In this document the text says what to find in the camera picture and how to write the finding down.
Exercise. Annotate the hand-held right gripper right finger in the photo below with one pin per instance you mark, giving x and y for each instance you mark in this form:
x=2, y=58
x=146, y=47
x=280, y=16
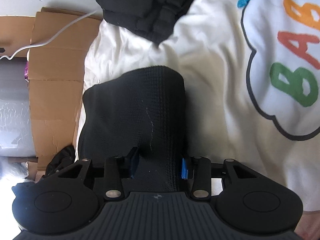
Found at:
x=185, y=168

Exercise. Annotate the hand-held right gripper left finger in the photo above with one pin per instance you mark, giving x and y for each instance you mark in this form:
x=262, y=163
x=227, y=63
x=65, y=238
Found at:
x=133, y=163

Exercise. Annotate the black waffle knit garment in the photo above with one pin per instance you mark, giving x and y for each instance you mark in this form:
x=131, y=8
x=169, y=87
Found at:
x=135, y=105

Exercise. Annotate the stack of folded black clothes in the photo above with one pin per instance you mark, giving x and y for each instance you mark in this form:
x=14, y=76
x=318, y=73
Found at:
x=140, y=5

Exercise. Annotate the black fuzzy cloth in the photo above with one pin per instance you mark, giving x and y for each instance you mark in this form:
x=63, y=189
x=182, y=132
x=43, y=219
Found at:
x=61, y=160

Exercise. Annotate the cream printed blanket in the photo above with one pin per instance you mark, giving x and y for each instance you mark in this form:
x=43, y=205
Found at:
x=212, y=80

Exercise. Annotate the large brown cardboard sheet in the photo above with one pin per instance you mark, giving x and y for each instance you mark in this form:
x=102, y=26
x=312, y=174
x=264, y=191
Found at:
x=55, y=80

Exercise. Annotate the clear bubble wrap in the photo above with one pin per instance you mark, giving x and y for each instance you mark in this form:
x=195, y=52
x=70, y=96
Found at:
x=15, y=117

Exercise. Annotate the purple plastic wrapper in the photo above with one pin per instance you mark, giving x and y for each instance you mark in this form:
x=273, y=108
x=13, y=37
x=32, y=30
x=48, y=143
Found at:
x=26, y=71

